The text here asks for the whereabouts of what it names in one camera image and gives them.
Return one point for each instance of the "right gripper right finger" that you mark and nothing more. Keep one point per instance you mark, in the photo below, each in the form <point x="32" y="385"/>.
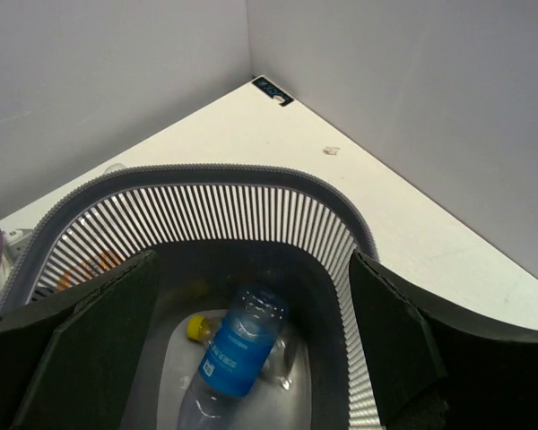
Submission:
<point x="434" y="364"/>

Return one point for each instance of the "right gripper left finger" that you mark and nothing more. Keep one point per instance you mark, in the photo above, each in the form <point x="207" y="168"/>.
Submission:
<point x="68" y="361"/>

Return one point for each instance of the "clear yellow cap bottle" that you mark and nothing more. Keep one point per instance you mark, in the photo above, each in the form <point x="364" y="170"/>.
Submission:
<point x="239" y="351"/>

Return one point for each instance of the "tall blue label water bottle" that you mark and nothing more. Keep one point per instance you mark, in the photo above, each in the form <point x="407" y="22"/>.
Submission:
<point x="202" y="406"/>

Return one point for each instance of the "grey mesh waste bin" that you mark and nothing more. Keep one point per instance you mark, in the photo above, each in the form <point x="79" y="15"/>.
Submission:
<point x="214" y="228"/>

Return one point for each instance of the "square orange juice bottle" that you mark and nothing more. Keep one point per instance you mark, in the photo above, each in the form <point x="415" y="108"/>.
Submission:
<point x="87" y="269"/>

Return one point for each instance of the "small white paper scrap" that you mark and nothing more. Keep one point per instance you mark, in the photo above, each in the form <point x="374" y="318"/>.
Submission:
<point x="331" y="151"/>

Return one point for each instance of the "left blue corner sticker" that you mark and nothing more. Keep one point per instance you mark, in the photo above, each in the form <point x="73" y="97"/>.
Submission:
<point x="281" y="97"/>

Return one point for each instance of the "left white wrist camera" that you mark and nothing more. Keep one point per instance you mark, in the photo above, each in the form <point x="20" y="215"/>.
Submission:
<point x="14" y="243"/>

